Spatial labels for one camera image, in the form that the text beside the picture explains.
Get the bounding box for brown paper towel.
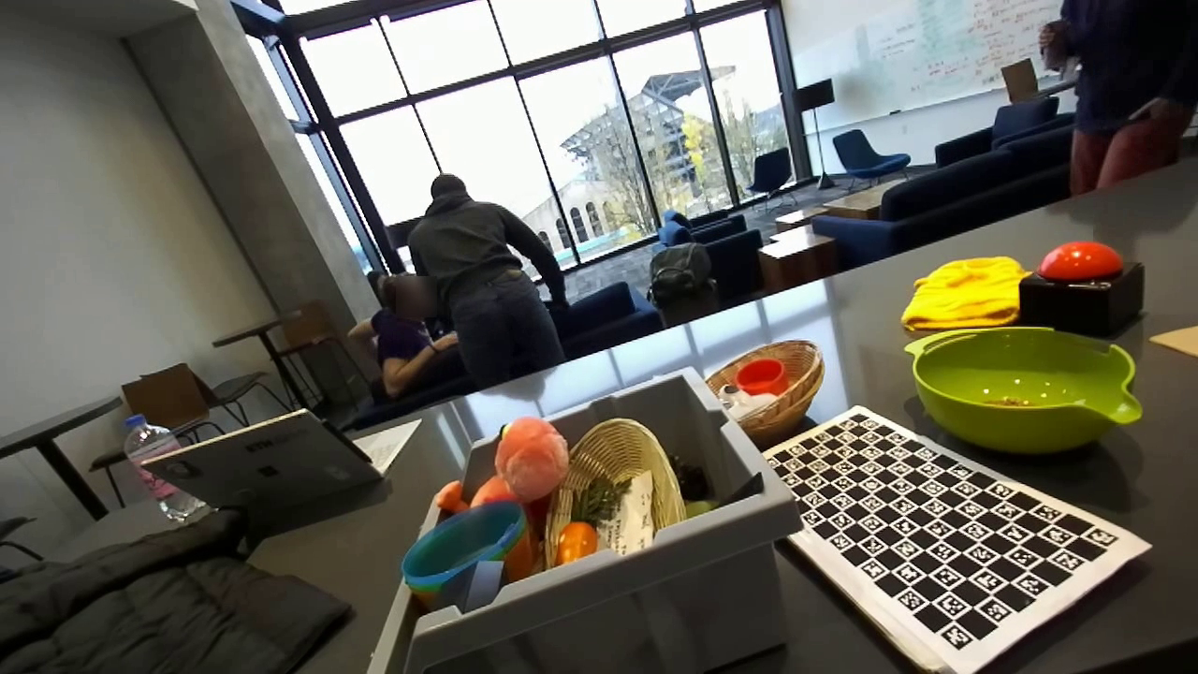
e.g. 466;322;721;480
1145;322;1198;363

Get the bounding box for dark blue lounge seat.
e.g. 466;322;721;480
564;275;667;359

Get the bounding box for dark backpack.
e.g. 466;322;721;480
647;239;721;315

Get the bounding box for cream woven basket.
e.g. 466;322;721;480
564;416;690;535

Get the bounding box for person in grey jacket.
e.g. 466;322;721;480
405;169;572;390

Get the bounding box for peach plush toy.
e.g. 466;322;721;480
489;416;572;504

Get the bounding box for small red cup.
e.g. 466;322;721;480
728;354;792;401

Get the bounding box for white toy food piece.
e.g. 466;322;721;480
596;466;657;559

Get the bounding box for person in purple shirt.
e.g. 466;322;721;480
365;269;471;403

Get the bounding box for orange toy fruit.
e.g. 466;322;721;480
430;475;474;519
555;519;601;567

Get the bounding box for wooden coffee table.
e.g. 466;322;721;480
757;220;839;293

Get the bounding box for blue green toy bowl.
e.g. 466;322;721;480
400;501;530;615

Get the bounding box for grey plastic bin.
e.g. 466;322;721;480
365;365;799;674

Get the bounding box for blue armchair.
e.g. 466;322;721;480
831;126;913;183

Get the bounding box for silver laptop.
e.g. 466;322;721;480
143;408;389;516

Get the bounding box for yellow cloth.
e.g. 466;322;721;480
897;255;1034;335

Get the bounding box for long dark blue sofa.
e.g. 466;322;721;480
808;122;1079;272

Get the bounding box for black white calibration checkerboard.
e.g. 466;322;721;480
761;403;1153;674

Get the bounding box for green colander bowl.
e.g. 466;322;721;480
902;322;1145;455

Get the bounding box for cardboard box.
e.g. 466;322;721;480
121;359;217;433

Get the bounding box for clear water bottle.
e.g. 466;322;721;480
121;410;214;529

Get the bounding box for black box red button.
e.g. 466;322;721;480
1013;235;1150;339

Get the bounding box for black padded jacket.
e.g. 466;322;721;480
0;501;356;674

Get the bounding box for dark side table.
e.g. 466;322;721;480
0;393;122;519

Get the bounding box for person in dark top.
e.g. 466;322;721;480
1037;0;1198;198

